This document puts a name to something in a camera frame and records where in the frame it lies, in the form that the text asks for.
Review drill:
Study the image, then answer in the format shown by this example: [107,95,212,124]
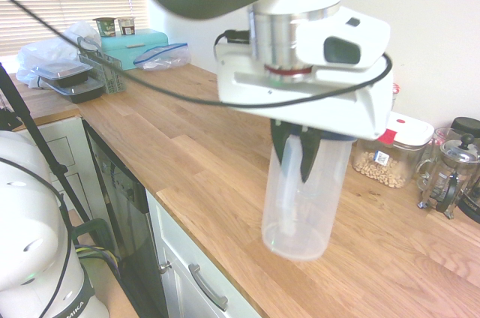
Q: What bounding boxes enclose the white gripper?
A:
[216,40,395,185]

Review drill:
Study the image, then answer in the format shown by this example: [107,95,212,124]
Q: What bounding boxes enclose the tall clear plastic cup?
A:
[261,128,356,262]

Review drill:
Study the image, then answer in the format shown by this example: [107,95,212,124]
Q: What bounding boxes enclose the cereal container with white lid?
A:
[352,110,435,191]

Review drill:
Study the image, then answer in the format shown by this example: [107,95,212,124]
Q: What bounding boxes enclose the white kitchen cabinet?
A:
[145,189,264,318]

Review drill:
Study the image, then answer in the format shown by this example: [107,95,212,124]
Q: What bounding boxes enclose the glass mug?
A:
[415,127,464,194]

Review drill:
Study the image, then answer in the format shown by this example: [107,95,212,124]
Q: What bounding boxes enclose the clear zip bag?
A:
[133,42,193,71]

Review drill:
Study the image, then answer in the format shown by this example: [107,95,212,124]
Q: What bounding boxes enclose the glass French press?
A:
[418,133,480,220]

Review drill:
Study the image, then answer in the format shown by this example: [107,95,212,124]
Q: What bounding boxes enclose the jar with black lid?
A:
[449,116,480,143]

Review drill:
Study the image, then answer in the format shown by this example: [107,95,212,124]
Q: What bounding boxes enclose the black dishwasher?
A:
[82,118,170,318]

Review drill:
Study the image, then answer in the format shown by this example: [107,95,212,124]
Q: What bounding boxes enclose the black round appliance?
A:
[455,181,480,226]

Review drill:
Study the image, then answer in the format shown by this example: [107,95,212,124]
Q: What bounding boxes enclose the teal bread box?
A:
[100,28,170,71]

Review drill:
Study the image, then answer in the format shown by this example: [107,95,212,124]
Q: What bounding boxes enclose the grey cutlery basket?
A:
[77,36,127,95]

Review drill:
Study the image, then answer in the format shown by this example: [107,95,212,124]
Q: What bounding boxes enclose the dark green clamp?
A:
[70,218,118,260]

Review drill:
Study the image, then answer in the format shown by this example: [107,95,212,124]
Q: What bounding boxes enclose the brown yogurt cup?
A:
[117,16,137,37]

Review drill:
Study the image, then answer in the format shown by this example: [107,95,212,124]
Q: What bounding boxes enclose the black takeaway container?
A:
[42,77,106,104]
[31,58,93,89]

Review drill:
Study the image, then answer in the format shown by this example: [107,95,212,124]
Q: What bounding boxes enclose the green yogurt cup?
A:
[92,16,116,38]

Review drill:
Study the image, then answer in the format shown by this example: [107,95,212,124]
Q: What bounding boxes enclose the white plastic bag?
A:
[15,20,103,89]

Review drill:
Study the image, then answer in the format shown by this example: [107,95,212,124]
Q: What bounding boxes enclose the window blinds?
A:
[0,0,149,59]

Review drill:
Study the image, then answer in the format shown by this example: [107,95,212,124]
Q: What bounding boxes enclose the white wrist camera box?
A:
[294,13,392,72]

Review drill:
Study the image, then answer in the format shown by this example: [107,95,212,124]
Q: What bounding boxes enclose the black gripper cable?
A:
[0,0,395,107]

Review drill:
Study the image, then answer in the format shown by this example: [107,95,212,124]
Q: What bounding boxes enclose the silver drawer handle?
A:
[187,263,229,312]

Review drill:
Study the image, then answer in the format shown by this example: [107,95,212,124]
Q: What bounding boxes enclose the coloured wire bundle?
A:
[74,244,123,278]

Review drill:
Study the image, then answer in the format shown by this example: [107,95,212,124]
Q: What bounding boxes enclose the black camera tripod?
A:
[0,62,92,224]

